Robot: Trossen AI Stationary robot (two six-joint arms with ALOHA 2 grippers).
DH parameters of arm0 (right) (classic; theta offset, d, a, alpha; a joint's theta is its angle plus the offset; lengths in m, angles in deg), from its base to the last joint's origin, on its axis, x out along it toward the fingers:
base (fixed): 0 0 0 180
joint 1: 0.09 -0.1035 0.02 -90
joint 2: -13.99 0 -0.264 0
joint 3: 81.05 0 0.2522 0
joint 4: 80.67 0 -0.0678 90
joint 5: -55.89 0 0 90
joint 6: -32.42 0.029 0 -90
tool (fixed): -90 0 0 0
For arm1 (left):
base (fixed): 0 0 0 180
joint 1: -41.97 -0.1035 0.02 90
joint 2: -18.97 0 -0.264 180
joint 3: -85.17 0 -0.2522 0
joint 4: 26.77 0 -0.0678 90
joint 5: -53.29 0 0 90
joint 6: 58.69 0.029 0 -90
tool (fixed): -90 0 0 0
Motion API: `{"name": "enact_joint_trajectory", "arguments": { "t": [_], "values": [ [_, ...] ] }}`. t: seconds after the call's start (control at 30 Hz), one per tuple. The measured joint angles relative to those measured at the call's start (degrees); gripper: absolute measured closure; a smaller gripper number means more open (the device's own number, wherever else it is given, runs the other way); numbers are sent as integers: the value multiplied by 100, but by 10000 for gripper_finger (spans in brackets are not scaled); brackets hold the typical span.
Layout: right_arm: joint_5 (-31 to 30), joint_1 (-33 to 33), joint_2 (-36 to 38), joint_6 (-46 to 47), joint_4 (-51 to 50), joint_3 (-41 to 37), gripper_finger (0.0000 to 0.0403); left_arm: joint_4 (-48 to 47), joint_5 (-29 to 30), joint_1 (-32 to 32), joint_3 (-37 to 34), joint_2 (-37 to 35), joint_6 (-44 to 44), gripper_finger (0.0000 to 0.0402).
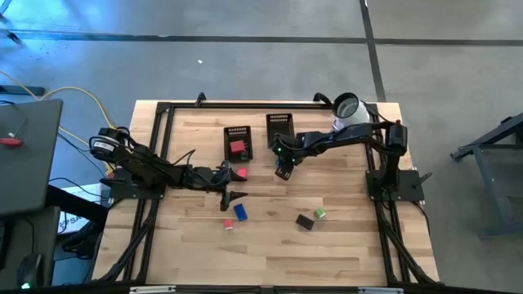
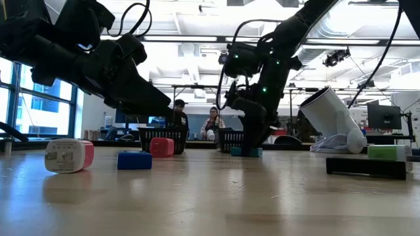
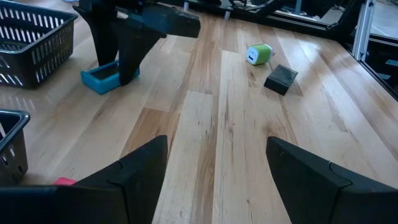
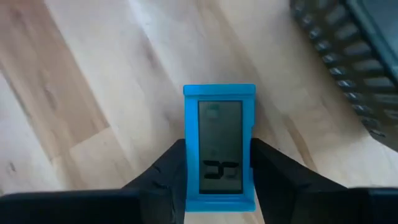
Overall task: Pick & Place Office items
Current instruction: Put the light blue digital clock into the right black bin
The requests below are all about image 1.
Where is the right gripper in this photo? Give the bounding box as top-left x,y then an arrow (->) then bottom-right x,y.
270,133 -> 306,182

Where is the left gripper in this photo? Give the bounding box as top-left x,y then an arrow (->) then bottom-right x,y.
182,160 -> 249,212

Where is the blue block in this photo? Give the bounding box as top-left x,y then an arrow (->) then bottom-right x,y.
233,203 -> 249,223

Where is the black block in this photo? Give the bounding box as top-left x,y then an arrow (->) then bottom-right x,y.
295,213 -> 315,231

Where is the black slotted plastic basket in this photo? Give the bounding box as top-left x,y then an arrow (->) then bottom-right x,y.
222,125 -> 254,164
266,113 -> 295,149

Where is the white printed box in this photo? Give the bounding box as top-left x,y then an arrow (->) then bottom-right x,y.
56,183 -> 103,234

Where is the dark metal side table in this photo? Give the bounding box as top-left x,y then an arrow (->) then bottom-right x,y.
450,112 -> 523,240

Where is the black computer mouse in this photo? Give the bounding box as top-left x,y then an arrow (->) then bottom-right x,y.
18,252 -> 46,289

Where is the thin tool with white tip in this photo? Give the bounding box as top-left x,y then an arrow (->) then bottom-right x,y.
7,117 -> 28,139

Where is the black floor bar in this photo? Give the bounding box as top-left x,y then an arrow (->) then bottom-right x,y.
0,84 -> 46,97

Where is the black aluminium table frame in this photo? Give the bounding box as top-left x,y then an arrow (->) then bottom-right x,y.
87,100 -> 442,287

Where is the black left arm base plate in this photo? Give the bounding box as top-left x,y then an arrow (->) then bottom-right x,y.
106,167 -> 169,201

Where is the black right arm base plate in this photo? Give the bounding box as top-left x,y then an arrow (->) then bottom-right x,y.
365,169 -> 433,203

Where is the yellow floor cable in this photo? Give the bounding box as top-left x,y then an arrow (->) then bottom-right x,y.
0,69 -> 116,175

